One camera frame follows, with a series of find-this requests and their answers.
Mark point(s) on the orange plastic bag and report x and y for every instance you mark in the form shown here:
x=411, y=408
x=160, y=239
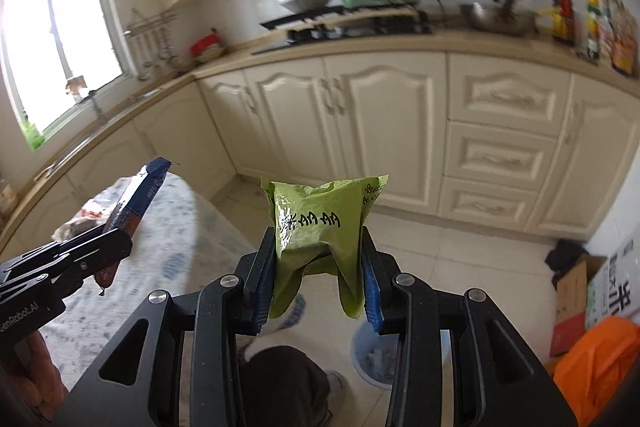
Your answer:
x=600, y=372

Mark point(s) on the green bottle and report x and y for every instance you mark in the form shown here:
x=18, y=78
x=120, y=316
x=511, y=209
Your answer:
x=34, y=134

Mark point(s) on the white bowl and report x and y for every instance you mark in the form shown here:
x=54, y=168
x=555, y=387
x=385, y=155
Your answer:
x=210, y=53

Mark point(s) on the black gas stove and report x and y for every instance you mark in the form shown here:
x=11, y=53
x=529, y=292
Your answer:
x=350, y=32

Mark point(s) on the white framed window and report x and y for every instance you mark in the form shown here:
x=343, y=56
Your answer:
x=60, y=42

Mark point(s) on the person's leg dark trousers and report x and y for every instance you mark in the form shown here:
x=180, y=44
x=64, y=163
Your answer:
x=285, y=387

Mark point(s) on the person's left hand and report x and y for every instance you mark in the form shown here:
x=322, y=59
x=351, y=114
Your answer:
x=37, y=382

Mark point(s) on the grey wok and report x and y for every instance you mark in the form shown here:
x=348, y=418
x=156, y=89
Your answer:
x=306, y=1

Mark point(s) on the grey shoe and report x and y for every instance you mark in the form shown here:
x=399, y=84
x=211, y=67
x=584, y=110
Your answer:
x=337, y=384

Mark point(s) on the black cloth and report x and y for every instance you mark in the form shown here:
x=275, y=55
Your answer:
x=565, y=259

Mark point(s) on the cream base cabinets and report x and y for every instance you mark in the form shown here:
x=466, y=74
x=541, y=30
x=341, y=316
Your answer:
x=375, y=127

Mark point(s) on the row of seasoning packets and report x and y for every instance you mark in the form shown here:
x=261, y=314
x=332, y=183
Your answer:
x=617, y=34

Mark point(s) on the brown cardboard box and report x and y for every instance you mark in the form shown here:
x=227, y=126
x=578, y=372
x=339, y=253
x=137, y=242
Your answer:
x=570, y=302

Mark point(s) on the metal utensil rail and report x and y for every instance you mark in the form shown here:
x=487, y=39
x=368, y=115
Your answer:
x=150, y=22

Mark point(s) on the metal faucet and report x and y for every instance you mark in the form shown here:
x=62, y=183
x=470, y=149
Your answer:
x=95, y=107

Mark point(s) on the blue brown snack wrapper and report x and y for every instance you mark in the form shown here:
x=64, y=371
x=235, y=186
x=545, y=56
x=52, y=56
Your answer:
x=140, y=202

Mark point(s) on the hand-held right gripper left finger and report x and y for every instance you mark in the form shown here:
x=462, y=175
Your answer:
x=262, y=287

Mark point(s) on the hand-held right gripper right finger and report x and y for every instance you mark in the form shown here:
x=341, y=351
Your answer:
x=372, y=302

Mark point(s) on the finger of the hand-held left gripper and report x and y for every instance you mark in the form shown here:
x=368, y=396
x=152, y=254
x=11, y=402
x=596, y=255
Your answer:
x=100, y=252
x=30, y=264

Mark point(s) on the green wrapper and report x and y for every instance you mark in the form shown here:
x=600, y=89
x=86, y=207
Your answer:
x=320, y=232

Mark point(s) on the dark oil bottle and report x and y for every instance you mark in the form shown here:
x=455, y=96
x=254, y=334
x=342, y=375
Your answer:
x=563, y=14

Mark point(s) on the yellow bottle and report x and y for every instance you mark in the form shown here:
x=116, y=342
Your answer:
x=546, y=19

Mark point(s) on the light blue waste bin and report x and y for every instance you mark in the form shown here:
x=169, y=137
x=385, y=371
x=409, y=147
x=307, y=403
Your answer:
x=372, y=357

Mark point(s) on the clear plastic bag red print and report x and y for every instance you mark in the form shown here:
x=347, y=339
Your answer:
x=80, y=222

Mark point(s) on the hanging metal ladle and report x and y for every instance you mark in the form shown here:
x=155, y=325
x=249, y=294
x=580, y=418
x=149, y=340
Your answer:
x=146, y=57

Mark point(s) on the brown rag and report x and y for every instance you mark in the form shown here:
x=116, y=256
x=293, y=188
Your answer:
x=76, y=86

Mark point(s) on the red container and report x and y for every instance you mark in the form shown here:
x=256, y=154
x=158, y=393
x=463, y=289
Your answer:
x=205, y=41

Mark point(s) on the metal pot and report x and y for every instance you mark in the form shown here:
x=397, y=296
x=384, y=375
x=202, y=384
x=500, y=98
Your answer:
x=495, y=22

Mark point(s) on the white green printed box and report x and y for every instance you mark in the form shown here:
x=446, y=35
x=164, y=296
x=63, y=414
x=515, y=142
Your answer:
x=615, y=287

